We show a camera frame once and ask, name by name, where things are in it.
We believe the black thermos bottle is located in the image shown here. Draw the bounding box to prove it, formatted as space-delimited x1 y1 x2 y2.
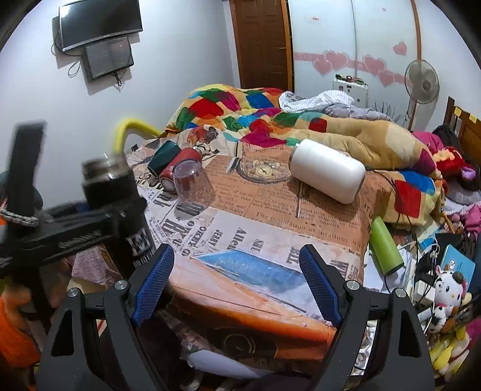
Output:
82 154 154 279

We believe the red thermos cup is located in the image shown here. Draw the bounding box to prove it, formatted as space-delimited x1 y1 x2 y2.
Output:
159 147 202 194

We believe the dark green faceted cup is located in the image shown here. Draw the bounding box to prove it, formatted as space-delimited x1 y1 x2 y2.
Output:
148 140 181 177

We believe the clear glass cup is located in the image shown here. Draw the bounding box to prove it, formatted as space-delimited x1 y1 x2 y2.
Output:
175 164 215 211

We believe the white cylindrical cup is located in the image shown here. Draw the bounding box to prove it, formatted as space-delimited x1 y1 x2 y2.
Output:
289 139 366 205

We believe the yellow plush toy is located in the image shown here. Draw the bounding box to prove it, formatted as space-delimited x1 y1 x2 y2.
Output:
430 328 471 382

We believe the white dog plush toy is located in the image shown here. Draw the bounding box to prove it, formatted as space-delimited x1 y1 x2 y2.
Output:
428 266 467 334

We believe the green bottle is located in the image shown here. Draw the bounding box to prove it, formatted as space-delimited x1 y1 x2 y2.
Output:
369 217 403 276

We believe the colourful patchwork quilt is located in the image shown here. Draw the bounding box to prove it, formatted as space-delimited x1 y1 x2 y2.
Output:
166 84 444 226

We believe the newspaper print tablecloth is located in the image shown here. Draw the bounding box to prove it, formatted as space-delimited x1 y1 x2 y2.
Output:
71 144 377 380

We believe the red plush toy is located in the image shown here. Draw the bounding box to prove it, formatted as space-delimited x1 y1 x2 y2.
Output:
433 146 480 191

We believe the wooden bed headboard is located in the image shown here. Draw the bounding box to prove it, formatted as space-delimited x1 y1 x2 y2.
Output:
443 96 481 165

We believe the white grey crumpled cloth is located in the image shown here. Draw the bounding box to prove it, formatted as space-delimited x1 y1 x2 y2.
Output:
279 90 392 122

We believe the brown wooden door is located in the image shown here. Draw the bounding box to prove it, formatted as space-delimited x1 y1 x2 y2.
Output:
229 0 293 91

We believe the white standing fan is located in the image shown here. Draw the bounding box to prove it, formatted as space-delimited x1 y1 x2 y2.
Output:
403 60 440 130

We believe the sliding wardrobe with hearts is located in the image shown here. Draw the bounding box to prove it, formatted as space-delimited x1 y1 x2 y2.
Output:
289 0 417 124

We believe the small black wall monitor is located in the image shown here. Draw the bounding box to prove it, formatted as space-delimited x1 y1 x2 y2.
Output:
82 37 134 82

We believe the wall mounted black television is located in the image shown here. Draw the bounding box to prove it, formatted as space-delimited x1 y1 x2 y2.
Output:
59 0 143 52

